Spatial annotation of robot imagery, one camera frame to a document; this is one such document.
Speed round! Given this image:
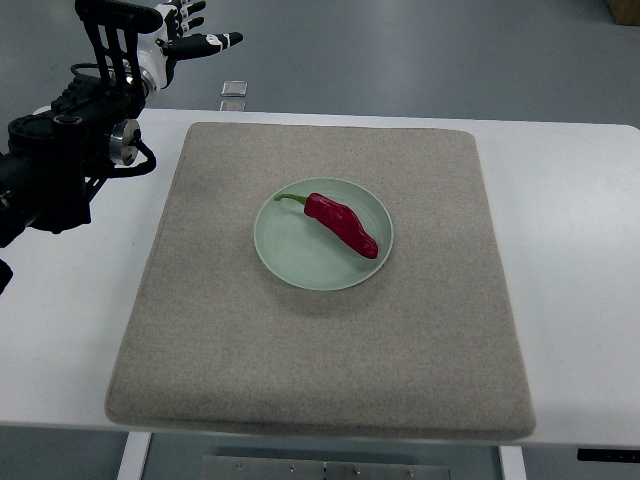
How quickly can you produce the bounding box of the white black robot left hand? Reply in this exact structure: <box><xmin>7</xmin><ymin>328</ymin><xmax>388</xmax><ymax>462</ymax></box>
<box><xmin>137</xmin><ymin>1</ymin><xmax>243</xmax><ymax>98</ymax></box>

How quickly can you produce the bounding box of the red chili pepper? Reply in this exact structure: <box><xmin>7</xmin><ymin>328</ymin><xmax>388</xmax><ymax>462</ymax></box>
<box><xmin>274</xmin><ymin>192</ymin><xmax>379</xmax><ymax>260</ymax></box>

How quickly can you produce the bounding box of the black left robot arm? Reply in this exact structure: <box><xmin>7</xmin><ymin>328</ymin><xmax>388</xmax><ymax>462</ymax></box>
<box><xmin>1</xmin><ymin>1</ymin><xmax>163</xmax><ymax>247</ymax></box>

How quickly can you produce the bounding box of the light green plate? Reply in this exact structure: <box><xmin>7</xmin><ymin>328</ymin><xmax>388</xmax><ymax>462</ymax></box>
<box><xmin>254</xmin><ymin>178</ymin><xmax>394</xmax><ymax>291</ymax></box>

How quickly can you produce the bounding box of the white table leg left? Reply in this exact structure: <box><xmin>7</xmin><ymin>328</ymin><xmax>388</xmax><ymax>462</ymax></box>
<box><xmin>116</xmin><ymin>432</ymin><xmax>152</xmax><ymax>480</ymax></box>

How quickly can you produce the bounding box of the white table leg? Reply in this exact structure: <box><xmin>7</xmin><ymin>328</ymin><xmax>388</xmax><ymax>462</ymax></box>
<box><xmin>498</xmin><ymin>446</ymin><xmax>527</xmax><ymax>480</ymax></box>
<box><xmin>116</xmin><ymin>432</ymin><xmax>152</xmax><ymax>480</ymax></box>

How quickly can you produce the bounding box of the beige felt mat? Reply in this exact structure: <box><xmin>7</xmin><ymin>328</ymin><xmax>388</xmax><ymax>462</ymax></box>
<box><xmin>105</xmin><ymin>122</ymin><xmax>536</xmax><ymax>440</ymax></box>

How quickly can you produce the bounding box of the cardboard box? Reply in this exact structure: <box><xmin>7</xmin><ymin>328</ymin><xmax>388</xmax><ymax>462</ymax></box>
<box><xmin>607</xmin><ymin>0</ymin><xmax>640</xmax><ymax>26</ymax></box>

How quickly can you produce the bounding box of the white table leg right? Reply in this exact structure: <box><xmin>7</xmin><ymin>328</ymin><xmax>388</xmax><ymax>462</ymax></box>
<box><xmin>498</xmin><ymin>446</ymin><xmax>527</xmax><ymax>480</ymax></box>

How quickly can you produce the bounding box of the black table control panel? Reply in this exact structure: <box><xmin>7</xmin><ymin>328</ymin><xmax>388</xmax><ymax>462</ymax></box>
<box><xmin>576</xmin><ymin>448</ymin><xmax>640</xmax><ymax>464</ymax></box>

